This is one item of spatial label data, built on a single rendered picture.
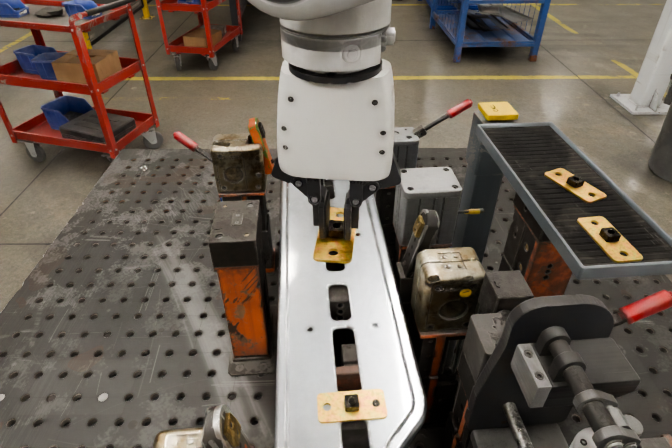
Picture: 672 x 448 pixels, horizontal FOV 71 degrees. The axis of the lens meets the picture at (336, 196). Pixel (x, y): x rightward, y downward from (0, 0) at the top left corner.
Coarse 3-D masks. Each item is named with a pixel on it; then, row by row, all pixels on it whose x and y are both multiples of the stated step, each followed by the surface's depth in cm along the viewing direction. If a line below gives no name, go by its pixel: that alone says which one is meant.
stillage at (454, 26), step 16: (432, 0) 530; (464, 0) 418; (480, 0) 419; (496, 0) 420; (512, 0) 420; (528, 0) 420; (544, 0) 421; (432, 16) 530; (448, 16) 472; (464, 16) 426; (480, 16) 465; (496, 16) 449; (512, 16) 462; (528, 16) 454; (544, 16) 429; (448, 32) 469; (464, 32) 474; (480, 32) 477; (496, 32) 477; (512, 32) 477; (528, 32) 466
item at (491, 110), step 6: (486, 102) 93; (492, 102) 93; (498, 102) 93; (504, 102) 93; (480, 108) 92; (486, 108) 90; (492, 108) 90; (498, 108) 90; (504, 108) 90; (510, 108) 90; (486, 114) 89; (492, 114) 88; (498, 114) 88; (504, 114) 88; (510, 114) 88; (516, 114) 88
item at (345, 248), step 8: (336, 208) 51; (328, 224) 47; (336, 224) 48; (328, 232) 47; (336, 232) 47; (352, 232) 48; (320, 240) 47; (328, 240) 47; (336, 240) 47; (344, 240) 47; (352, 240) 47; (320, 248) 46; (328, 248) 46; (336, 248) 46; (344, 248) 46; (352, 248) 46; (320, 256) 45; (328, 256) 45; (336, 256) 45; (344, 256) 45; (352, 256) 45
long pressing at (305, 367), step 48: (288, 192) 95; (336, 192) 95; (288, 240) 83; (384, 240) 83; (288, 288) 73; (384, 288) 73; (288, 336) 66; (384, 336) 66; (288, 384) 60; (336, 384) 60; (384, 384) 60; (288, 432) 55; (336, 432) 55; (384, 432) 55
